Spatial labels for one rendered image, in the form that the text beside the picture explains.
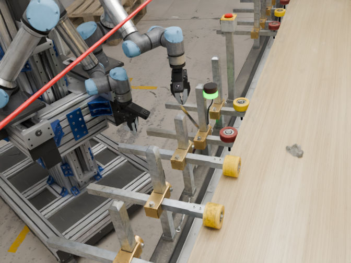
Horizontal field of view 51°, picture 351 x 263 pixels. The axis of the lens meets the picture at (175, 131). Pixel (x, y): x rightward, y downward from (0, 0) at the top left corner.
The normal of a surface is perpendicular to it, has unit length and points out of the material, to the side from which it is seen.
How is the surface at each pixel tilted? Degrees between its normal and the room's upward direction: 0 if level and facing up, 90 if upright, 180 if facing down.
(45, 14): 85
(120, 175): 0
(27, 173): 0
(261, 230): 0
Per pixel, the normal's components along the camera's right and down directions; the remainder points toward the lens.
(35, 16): 0.29, 0.47
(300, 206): -0.12, -0.79
